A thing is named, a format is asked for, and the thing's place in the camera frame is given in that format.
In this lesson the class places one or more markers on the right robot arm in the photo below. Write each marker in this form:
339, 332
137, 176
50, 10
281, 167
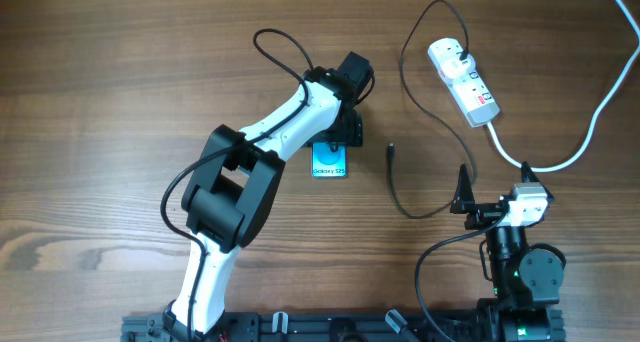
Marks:
526, 277

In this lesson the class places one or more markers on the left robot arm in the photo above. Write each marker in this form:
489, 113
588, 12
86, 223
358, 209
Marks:
233, 185

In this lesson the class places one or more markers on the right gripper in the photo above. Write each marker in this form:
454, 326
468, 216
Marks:
465, 202

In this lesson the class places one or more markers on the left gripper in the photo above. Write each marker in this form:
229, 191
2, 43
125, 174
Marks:
353, 133

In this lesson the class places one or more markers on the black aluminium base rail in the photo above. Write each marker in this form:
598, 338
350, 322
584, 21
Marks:
459, 325

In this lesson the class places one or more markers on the white USB charger plug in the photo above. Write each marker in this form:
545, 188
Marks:
454, 67

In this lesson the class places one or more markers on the white power strip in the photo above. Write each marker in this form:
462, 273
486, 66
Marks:
470, 93

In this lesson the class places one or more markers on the Galaxy S25 smartphone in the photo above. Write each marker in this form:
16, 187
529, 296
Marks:
328, 160

